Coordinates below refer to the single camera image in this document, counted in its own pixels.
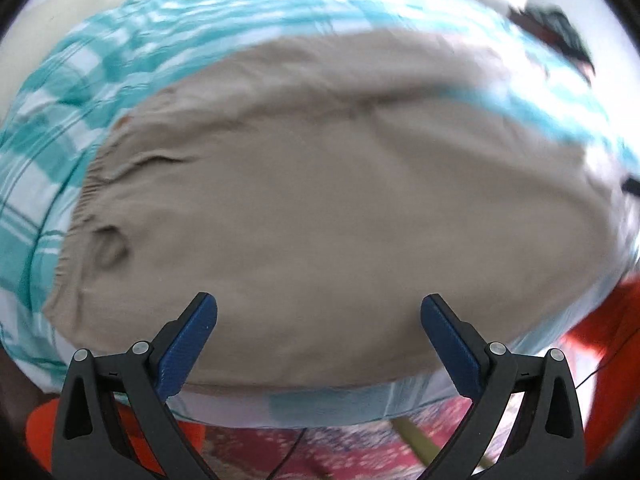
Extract beige pants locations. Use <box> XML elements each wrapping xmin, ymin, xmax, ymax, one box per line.
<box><xmin>44</xmin><ymin>29</ymin><xmax>627</xmax><ymax>390</ymax></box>

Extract red patterned floor rug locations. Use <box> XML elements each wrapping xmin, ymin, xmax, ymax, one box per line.
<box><xmin>188</xmin><ymin>393</ymin><xmax>522</xmax><ymax>480</ymax></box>

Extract teal plaid bed sheet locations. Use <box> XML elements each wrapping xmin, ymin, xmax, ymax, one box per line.
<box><xmin>0</xmin><ymin>0</ymin><xmax>640</xmax><ymax>430</ymax></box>

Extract cream headboard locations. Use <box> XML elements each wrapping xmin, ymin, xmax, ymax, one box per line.
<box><xmin>1</xmin><ymin>0</ymin><xmax>125</xmax><ymax>116</ymax></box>

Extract black cable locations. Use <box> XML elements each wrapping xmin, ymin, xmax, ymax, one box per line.
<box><xmin>267</xmin><ymin>426</ymin><xmax>309</xmax><ymax>480</ymax></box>

